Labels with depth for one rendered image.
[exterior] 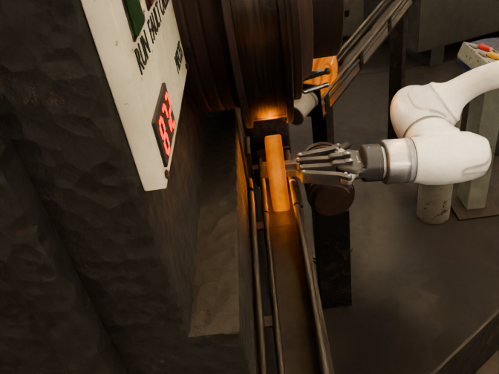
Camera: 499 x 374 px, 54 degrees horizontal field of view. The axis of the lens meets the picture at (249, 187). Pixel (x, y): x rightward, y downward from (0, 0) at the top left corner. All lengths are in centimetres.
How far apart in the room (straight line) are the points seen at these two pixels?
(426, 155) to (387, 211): 105
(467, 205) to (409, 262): 36
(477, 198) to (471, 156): 102
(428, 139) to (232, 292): 57
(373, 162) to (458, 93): 26
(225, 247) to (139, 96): 30
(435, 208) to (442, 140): 94
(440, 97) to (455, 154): 16
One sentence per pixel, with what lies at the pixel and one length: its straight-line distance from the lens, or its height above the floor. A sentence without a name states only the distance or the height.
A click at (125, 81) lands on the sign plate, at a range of 38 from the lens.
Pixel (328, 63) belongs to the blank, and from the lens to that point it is 144.
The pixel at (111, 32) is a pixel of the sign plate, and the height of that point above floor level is 120.
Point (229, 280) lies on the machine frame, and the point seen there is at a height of 87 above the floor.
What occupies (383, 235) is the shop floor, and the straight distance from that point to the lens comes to 192.
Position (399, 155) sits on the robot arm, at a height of 76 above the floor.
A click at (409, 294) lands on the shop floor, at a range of 173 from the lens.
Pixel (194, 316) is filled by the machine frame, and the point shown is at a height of 87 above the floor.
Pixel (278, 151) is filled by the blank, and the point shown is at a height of 81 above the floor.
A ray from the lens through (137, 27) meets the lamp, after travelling 40.
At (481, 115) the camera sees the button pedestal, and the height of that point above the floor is 42.
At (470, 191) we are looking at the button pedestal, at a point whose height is 10.
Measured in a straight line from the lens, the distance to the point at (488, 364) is 85.
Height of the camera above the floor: 130
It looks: 36 degrees down
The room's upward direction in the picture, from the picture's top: 10 degrees counter-clockwise
